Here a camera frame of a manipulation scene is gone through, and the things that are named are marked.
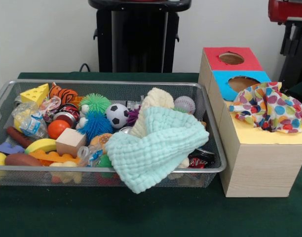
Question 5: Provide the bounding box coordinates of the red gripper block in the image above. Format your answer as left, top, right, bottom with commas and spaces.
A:
268, 0, 302, 57

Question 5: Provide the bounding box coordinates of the colourful spotted cloth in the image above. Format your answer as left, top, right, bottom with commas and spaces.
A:
228, 82, 302, 134

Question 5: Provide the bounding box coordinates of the cream knitted cloth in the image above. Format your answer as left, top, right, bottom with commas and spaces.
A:
128, 87, 190, 169

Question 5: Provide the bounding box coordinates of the light blue knitted cloth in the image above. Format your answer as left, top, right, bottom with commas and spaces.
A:
104, 106, 210, 194

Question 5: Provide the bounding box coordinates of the wooden box with three holes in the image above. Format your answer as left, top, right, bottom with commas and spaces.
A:
198, 46, 302, 198

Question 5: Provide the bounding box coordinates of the shallow mesh bin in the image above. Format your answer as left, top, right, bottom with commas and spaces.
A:
0, 79, 227, 188

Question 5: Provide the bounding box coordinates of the white toy baseball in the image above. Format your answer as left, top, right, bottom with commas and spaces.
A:
174, 96, 196, 115

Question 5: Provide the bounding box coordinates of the black and white soccer ball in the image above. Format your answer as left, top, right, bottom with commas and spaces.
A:
106, 103, 130, 129

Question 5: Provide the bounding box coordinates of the green spiky ball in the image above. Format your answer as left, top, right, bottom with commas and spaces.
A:
79, 93, 112, 116

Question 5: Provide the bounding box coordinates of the blue spiky toy with eyes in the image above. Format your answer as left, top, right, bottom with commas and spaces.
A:
75, 105, 108, 145

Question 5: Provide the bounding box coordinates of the orange tiger plush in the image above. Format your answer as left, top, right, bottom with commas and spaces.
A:
47, 82, 78, 104

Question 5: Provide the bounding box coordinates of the orange-red ball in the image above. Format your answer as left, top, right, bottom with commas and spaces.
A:
47, 119, 71, 139

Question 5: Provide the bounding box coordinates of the yellow cheese wedge toy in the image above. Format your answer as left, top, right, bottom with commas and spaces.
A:
20, 83, 50, 103

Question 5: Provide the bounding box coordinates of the yellow toy banana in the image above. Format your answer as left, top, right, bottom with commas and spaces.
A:
24, 138, 57, 155

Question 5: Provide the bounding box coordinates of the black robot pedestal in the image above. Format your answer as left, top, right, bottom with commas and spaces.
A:
88, 0, 192, 73

